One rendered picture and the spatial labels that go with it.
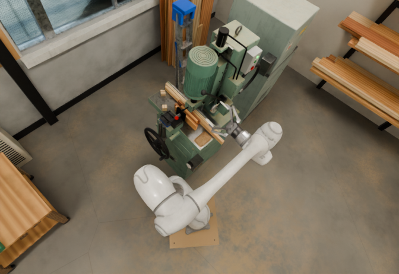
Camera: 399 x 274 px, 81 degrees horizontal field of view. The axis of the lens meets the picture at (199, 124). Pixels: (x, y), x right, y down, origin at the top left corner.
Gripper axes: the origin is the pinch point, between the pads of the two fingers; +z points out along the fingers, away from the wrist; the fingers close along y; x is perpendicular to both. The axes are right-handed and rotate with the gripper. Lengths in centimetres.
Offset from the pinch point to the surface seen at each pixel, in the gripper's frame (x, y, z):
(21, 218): 26, -144, 49
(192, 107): -21.1, -12.5, 20.6
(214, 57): 4.7, 23.7, 19.5
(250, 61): -15.4, 35.8, 7.8
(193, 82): 1.9, 4.3, 21.4
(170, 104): -32, -25, 40
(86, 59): -53, -62, 158
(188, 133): -27.6, -30.3, 12.1
